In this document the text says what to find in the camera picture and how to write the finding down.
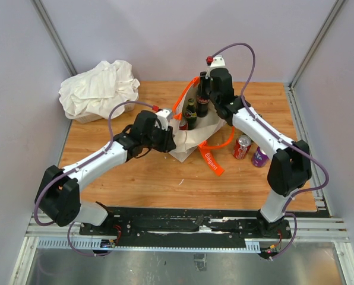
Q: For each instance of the aluminium frame post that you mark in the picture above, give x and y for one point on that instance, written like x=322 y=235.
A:
x=54 y=35
x=319 y=38

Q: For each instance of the left aluminium frame post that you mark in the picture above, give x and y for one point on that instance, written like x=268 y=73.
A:
x=54 y=35

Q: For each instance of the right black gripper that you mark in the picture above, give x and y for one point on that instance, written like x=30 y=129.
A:
x=203 y=82

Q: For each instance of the canvas tote bag orange handles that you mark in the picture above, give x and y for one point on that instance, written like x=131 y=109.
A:
x=196 y=139

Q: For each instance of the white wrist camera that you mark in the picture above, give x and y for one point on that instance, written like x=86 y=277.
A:
x=214 y=62
x=163 y=117

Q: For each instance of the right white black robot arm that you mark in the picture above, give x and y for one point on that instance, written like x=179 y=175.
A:
x=290 y=166

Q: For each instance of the red can left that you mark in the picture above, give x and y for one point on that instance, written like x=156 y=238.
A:
x=183 y=125

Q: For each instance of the cola glass bottle red cap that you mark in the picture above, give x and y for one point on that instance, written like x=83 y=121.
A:
x=202 y=103

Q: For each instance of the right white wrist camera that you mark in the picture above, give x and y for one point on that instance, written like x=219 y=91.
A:
x=214 y=62

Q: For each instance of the green bottle left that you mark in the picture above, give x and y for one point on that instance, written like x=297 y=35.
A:
x=191 y=114

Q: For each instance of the red cola can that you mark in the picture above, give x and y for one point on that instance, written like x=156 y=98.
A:
x=241 y=147

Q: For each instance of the right aluminium frame post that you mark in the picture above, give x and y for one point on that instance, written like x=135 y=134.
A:
x=319 y=38

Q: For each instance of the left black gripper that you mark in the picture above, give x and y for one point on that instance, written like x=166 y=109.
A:
x=168 y=143

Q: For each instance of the purple soda can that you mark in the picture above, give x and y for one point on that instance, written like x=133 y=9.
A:
x=259 y=159

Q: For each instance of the white crumpled cloth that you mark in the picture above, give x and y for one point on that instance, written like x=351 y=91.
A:
x=99 y=90

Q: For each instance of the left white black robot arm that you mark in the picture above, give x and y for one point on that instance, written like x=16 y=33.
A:
x=60 y=189

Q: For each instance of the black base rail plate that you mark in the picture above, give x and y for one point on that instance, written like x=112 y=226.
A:
x=186 y=229

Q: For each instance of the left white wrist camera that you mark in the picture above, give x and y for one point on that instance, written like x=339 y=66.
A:
x=163 y=117

